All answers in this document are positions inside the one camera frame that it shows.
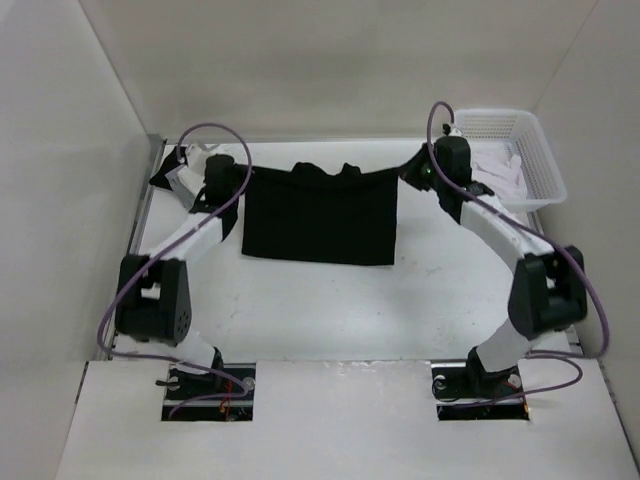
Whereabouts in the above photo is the black tank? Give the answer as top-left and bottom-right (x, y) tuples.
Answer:
(149, 147), (188, 191)
(242, 162), (399, 267)

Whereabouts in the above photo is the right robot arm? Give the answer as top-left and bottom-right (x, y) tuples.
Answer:
(399, 136), (587, 396)

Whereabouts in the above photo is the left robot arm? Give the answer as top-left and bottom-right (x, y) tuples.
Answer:
(114, 154), (246, 399)

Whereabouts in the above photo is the folded grey tank top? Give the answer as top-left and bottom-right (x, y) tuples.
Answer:
(165, 165), (204, 210)

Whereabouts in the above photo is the white tank top in basket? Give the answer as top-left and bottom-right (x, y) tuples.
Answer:
(471, 147), (528, 200)

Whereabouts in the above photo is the folded black tank top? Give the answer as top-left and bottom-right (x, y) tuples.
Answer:
(149, 147), (188, 191)

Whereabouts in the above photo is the white plastic basket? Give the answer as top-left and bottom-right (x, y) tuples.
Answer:
(454, 108), (567, 213)

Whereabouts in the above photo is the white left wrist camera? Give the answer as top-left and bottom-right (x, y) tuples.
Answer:
(177, 142), (219, 197)

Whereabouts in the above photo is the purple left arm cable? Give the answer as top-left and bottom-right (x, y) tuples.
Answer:
(96, 122), (254, 421)

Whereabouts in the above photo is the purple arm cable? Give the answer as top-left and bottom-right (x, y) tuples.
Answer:
(425, 101), (612, 407)
(96, 122), (254, 421)

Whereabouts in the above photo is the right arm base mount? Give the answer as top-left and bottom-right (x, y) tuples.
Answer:
(431, 362), (529, 421)

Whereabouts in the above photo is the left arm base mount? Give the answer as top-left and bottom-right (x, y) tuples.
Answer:
(156, 363), (257, 423)

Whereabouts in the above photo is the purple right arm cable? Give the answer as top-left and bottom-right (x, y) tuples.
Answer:
(425, 101), (612, 407)

